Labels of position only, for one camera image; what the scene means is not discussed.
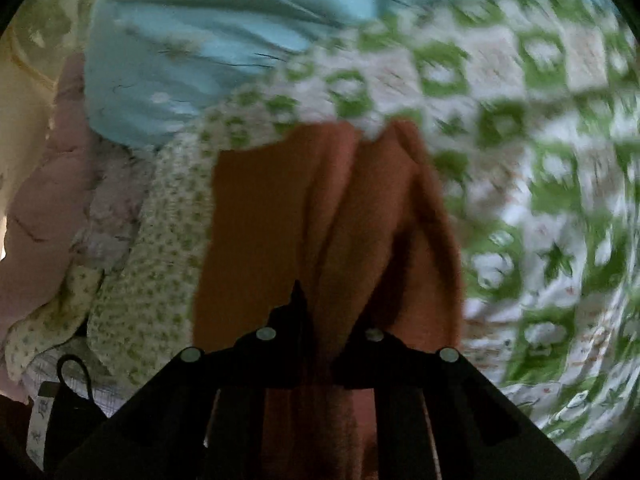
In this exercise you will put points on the light blue floral pillow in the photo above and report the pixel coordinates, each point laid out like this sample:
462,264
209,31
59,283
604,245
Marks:
200,35

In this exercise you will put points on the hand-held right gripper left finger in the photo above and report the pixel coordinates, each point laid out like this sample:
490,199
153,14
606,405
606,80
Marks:
292,320

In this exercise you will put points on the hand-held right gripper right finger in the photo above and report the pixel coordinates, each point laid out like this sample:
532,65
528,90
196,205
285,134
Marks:
360,360

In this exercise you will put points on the orange knit sweater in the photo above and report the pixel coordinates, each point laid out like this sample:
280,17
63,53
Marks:
280,210

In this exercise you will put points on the pink quilt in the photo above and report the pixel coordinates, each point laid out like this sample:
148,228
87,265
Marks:
40,210

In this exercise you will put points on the green checked bed sheet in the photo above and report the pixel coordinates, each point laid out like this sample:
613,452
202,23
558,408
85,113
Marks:
525,160

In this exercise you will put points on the small green flower print cloth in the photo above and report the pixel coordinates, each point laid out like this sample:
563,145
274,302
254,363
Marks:
150,285

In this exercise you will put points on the grey plaid cloth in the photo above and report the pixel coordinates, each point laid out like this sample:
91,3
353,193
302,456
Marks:
107,395

